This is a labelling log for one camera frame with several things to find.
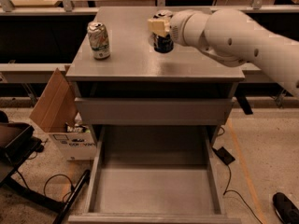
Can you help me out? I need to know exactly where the open grey middle drawer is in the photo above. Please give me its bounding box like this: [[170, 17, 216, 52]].
[[68, 126, 242, 224]]

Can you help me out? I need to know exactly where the dark pepsi can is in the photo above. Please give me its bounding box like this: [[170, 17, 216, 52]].
[[151, 9, 175, 54]]

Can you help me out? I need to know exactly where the black shoe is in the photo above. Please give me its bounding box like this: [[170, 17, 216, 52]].
[[273, 192, 299, 224]]

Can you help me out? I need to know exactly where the black looped floor cable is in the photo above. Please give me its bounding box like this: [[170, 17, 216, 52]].
[[43, 173, 76, 203]]

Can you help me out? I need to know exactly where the black power adapter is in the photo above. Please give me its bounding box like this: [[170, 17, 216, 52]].
[[216, 147, 235, 165]]

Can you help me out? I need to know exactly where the white cardboard box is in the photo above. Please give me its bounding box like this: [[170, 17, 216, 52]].
[[30, 69, 96, 161]]

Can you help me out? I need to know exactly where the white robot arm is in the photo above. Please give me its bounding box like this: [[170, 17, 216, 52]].
[[148, 9, 299, 97]]

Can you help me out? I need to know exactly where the closed grey top drawer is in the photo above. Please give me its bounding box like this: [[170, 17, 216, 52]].
[[75, 98, 233, 125]]

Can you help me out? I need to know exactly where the black chair base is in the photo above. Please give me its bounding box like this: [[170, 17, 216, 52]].
[[0, 109, 92, 224]]

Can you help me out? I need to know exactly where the black cable on floor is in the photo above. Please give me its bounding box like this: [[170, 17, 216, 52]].
[[222, 164, 264, 224]]

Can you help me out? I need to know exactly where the grey drawer cabinet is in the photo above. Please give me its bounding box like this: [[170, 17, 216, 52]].
[[65, 6, 246, 224]]

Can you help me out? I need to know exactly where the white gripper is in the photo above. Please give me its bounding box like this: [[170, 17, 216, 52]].
[[148, 10, 209, 47]]

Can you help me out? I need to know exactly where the white green soda can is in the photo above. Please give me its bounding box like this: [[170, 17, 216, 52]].
[[87, 21, 110, 60]]

